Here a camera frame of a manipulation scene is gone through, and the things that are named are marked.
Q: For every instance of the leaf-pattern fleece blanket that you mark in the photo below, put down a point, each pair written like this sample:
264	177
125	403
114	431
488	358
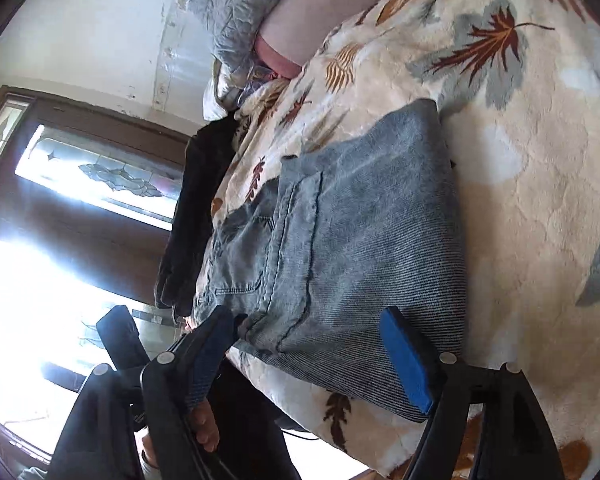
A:
517	83

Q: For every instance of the grey-blue denim pants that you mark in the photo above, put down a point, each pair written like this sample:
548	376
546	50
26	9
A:
340	235

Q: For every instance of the left hand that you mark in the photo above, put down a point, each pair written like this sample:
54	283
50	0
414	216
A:
202	420

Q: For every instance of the stained glass window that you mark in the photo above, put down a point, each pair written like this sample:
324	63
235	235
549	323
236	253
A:
55	152

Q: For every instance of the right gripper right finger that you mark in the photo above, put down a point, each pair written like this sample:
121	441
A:
430	385

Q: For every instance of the cream quilted cloth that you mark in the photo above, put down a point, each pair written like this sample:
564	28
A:
228	88

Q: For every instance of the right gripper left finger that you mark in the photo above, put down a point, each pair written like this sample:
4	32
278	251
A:
173	384

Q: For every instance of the black jacket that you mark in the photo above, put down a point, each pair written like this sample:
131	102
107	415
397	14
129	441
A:
207	158

